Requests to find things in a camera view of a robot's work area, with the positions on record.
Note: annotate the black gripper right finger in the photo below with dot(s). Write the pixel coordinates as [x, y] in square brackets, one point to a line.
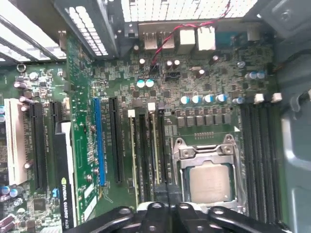
[189, 218]

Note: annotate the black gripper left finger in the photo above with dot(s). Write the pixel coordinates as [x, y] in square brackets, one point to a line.
[150, 218]

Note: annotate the green RAM stick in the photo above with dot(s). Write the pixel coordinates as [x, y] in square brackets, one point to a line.
[134, 157]
[156, 150]

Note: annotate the black RAM slot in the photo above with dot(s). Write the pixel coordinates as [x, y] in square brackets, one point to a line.
[163, 145]
[276, 157]
[257, 157]
[266, 157]
[143, 145]
[247, 157]

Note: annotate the silver CPU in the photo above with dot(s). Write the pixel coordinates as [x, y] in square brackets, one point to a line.
[210, 183]

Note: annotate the metal socket cover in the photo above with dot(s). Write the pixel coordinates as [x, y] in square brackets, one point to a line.
[209, 159]

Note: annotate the metal locking lever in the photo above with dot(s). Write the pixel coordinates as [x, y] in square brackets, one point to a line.
[239, 179]

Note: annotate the CPU socket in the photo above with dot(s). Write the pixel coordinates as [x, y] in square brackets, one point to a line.
[177, 145]

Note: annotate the long black expansion slot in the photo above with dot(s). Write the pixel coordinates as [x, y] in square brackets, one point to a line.
[116, 145]
[37, 145]

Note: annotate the blue expansion slot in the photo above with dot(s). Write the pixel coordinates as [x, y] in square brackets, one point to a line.
[100, 145]

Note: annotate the black Nvidia graphics card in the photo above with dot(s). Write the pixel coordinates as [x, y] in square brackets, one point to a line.
[63, 199]

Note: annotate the black open PC case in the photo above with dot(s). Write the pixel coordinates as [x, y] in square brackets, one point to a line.
[296, 170]

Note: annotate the green motherboard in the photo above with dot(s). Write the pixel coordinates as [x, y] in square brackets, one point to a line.
[194, 80]

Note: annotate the short black expansion slot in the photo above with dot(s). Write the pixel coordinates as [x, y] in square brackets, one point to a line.
[55, 111]

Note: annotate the white expansion slot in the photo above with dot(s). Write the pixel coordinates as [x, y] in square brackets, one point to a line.
[13, 145]

